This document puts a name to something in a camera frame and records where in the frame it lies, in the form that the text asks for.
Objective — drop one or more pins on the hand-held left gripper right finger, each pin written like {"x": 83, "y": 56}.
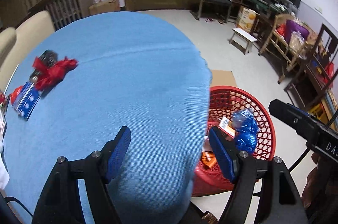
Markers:
{"x": 221, "y": 152}

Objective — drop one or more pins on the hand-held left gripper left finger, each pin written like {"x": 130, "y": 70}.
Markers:
{"x": 118, "y": 152}

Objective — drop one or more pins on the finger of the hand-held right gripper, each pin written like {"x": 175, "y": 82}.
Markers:
{"x": 290, "y": 114}

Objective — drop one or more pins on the blue plastic bag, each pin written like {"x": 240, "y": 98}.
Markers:
{"x": 245, "y": 139}

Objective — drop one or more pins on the orange snack packet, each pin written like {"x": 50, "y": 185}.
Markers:
{"x": 225, "y": 124}

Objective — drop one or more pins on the red plastic basket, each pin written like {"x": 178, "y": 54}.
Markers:
{"x": 260, "y": 118}

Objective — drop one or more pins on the person's right hand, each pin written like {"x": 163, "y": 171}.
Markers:
{"x": 324, "y": 181}

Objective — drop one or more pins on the dark wooden chair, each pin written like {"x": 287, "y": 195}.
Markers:
{"x": 317, "y": 60}

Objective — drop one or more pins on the flat cardboard sheet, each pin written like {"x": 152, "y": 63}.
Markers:
{"x": 223, "y": 78}

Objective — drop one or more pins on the light wooden chair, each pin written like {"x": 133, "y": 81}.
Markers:
{"x": 280, "y": 36}

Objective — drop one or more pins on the blue table cloth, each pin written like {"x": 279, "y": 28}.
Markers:
{"x": 118, "y": 68}

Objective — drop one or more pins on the purple cushion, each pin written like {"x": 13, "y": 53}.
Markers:
{"x": 295, "y": 28}

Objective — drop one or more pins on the small white-top stool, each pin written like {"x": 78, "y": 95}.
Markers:
{"x": 244, "y": 35}

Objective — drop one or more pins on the red plastic bag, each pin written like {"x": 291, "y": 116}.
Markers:
{"x": 56, "y": 72}

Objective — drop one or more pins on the blue flat box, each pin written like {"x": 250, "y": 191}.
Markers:
{"x": 26, "y": 104}

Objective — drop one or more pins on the orange printed box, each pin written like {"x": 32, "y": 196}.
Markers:
{"x": 247, "y": 19}

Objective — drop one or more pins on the pink slipper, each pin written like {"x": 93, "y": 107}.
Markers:
{"x": 209, "y": 19}
{"x": 220, "y": 21}

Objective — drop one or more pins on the black plastic bag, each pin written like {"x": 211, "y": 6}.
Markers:
{"x": 48, "y": 57}

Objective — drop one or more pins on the red packet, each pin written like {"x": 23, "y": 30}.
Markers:
{"x": 16, "y": 93}

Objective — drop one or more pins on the brown cardboard box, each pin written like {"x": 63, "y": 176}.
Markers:
{"x": 105, "y": 6}

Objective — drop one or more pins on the beige sofa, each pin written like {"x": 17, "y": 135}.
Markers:
{"x": 31, "y": 26}

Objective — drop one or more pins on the wooden crib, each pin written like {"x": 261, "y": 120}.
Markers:
{"x": 63, "y": 7}

